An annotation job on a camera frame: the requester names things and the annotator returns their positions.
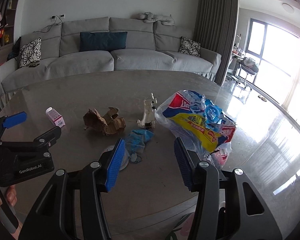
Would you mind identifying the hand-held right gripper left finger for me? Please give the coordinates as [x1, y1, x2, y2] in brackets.
[19, 138, 127, 240]

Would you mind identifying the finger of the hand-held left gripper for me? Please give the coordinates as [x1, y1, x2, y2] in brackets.
[0, 126, 62, 153]
[0, 112, 27, 140]

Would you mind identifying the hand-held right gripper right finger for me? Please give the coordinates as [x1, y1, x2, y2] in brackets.
[174, 137, 283, 240]

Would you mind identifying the white round lid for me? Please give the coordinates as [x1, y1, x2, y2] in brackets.
[102, 145, 131, 172]

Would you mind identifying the small pink box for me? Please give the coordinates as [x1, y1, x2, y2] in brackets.
[45, 107, 65, 127]

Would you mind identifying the brown cardboard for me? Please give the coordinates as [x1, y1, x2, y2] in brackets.
[83, 107, 126, 136]

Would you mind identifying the printed clear plastic bag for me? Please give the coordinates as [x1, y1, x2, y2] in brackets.
[155, 89, 237, 170]

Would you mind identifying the white toy block figure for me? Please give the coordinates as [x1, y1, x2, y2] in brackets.
[136, 93, 157, 130]

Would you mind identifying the person's left hand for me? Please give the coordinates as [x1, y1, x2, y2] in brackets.
[0, 184, 23, 240]

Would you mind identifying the black white floral pillow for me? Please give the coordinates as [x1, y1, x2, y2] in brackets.
[178, 36, 201, 57]
[19, 37, 42, 68]

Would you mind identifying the dark cloth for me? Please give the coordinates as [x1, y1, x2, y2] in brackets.
[7, 36, 22, 60]

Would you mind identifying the teal pillow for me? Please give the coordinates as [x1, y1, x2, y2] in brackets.
[79, 32, 128, 52]

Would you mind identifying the grey fabric sofa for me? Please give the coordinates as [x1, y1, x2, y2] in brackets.
[0, 17, 222, 105]

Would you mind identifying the black chair with clothes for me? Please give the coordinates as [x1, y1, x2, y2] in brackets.
[236, 57, 260, 90]

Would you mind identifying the cluttered side table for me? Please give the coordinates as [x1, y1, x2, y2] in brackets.
[231, 34, 245, 58]

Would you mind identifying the grey curtain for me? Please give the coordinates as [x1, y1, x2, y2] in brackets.
[192, 0, 240, 87]

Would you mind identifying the grey plush toy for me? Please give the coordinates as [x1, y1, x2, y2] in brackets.
[136, 12, 175, 26]

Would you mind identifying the large window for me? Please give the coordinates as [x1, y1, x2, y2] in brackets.
[247, 17, 300, 85]

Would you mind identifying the black charger cable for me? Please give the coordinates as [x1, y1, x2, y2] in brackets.
[35, 17, 63, 33]

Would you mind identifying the wooden wall shelf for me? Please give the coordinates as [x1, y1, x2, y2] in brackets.
[0, 0, 20, 63]

